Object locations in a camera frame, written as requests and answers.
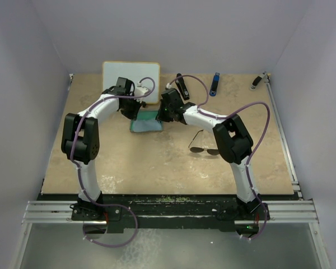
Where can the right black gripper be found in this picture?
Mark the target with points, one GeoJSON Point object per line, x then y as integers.
{"type": "Point", "coordinates": [161, 116]}

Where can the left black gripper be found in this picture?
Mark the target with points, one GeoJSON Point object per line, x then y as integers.
{"type": "Point", "coordinates": [133, 115]}

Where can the green lined glasses case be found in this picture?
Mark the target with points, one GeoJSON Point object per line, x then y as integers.
{"type": "Point", "coordinates": [146, 115]}

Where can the aviator sunglasses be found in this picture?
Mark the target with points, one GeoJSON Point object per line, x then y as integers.
{"type": "Point", "coordinates": [204, 141]}

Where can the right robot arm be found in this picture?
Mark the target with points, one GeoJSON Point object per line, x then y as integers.
{"type": "Point", "coordinates": [234, 143]}

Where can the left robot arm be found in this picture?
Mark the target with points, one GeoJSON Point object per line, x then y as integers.
{"type": "Point", "coordinates": [81, 143]}

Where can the black stapler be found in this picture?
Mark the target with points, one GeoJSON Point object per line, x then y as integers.
{"type": "Point", "coordinates": [182, 87]}

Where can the blue stapler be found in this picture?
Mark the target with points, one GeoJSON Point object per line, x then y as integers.
{"type": "Point", "coordinates": [214, 84]}

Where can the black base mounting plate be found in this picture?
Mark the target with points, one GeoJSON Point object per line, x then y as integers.
{"type": "Point", "coordinates": [224, 212]}

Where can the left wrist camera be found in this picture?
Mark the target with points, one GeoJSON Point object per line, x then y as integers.
{"type": "Point", "coordinates": [141, 91]}

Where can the small whiteboard yellow frame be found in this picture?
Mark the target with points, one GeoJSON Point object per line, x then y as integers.
{"type": "Point", "coordinates": [133, 71]}

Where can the black handled tool at corner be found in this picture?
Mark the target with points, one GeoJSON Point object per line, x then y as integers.
{"type": "Point", "coordinates": [259, 78]}

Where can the aluminium rail frame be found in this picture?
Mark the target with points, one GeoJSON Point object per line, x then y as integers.
{"type": "Point", "coordinates": [160, 163]}

